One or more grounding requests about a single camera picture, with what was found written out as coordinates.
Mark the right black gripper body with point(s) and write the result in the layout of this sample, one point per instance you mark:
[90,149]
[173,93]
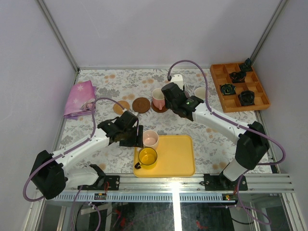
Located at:
[169,105]

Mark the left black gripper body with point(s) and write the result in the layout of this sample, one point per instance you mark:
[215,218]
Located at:
[131,139]

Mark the white mug pink handle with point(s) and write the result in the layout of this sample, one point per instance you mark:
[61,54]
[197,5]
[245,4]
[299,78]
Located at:
[158,98]

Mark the woven rattan coaster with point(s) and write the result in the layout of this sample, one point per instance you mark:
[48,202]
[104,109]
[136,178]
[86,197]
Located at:
[120,107]

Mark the brown wooden coaster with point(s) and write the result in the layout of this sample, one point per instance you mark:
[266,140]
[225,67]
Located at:
[163,110]
[141,105]

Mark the light blue mug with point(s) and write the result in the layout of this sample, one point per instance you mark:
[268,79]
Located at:
[200,92]

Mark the light pink mug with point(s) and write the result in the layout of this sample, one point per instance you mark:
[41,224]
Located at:
[150,139]

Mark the yellow mug black handle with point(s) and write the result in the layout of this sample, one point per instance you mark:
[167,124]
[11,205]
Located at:
[147,158]

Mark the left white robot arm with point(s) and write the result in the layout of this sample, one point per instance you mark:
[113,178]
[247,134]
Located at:
[53,172]

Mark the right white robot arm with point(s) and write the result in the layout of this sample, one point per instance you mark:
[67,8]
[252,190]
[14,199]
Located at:
[251,146]

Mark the black yellow part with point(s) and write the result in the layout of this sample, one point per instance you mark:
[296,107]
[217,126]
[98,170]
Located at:
[228,89]

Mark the orange compartment tray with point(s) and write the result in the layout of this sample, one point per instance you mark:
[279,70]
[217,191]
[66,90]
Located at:
[231,103]

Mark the yellow plastic tray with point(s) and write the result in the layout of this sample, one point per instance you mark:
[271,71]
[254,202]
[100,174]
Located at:
[175,158]

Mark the pink purple folded cloth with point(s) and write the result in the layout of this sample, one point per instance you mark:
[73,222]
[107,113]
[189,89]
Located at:
[80,100]

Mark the black part compartment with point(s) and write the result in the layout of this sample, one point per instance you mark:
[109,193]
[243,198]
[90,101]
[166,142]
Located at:
[246,98]
[246,66]
[237,77]

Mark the black part lower compartment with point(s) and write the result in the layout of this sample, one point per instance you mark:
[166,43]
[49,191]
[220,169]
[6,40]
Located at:
[246,98]

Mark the black part top compartment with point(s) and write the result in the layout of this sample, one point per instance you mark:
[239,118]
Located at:
[246,66]

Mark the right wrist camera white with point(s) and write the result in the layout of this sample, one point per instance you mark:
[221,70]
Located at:
[177,79]

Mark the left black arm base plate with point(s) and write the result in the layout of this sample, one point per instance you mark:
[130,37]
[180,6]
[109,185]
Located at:
[110,181]

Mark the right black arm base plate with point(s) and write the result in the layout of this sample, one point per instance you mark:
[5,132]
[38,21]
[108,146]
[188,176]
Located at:
[221,183]

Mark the aluminium front rail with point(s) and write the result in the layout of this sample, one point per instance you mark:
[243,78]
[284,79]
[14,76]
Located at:
[257,183]

